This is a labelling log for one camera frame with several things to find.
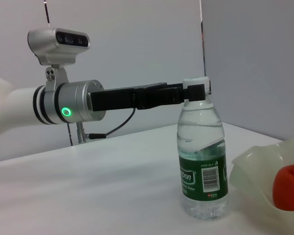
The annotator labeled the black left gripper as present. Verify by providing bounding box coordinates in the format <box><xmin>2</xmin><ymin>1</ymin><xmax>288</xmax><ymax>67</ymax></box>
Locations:
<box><xmin>90</xmin><ymin>82</ymin><xmax>206</xmax><ymax>112</ymax></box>

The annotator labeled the clear green-label water bottle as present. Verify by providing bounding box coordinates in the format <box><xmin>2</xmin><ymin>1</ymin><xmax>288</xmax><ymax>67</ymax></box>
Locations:
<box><xmin>176</xmin><ymin>76</ymin><xmax>230</xmax><ymax>221</ymax></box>

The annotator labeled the orange fruit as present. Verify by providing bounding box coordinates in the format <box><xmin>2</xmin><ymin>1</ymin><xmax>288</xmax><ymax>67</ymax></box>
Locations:
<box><xmin>272</xmin><ymin>159</ymin><xmax>294</xmax><ymax>212</ymax></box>

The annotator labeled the pale green wavy fruit plate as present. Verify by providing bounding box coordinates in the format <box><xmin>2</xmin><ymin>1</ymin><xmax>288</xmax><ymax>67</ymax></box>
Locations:
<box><xmin>229</xmin><ymin>138</ymin><xmax>294</xmax><ymax>218</ymax></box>

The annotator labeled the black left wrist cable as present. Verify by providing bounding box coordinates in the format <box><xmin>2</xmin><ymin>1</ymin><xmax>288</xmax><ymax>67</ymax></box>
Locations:
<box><xmin>75</xmin><ymin>107</ymin><xmax>137</xmax><ymax>144</ymax></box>

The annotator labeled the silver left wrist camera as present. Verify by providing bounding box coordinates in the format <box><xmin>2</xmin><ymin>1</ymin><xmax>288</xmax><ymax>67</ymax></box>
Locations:
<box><xmin>27</xmin><ymin>27</ymin><xmax>91</xmax><ymax>93</ymax></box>

